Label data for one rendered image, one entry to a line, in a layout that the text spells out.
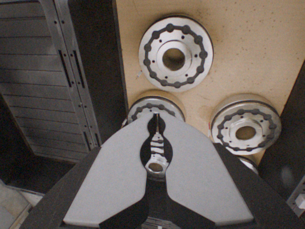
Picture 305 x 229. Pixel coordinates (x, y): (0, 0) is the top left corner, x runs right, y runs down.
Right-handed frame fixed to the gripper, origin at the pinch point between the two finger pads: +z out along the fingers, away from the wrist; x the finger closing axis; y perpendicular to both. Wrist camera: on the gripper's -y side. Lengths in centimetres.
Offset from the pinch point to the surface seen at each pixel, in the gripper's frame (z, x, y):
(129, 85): 18.8, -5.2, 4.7
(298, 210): 4.4, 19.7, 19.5
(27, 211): 149, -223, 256
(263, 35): 14.6, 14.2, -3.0
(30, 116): 24.6, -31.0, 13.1
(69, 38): 8.9, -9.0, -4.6
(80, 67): 9.0, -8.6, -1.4
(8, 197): 143, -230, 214
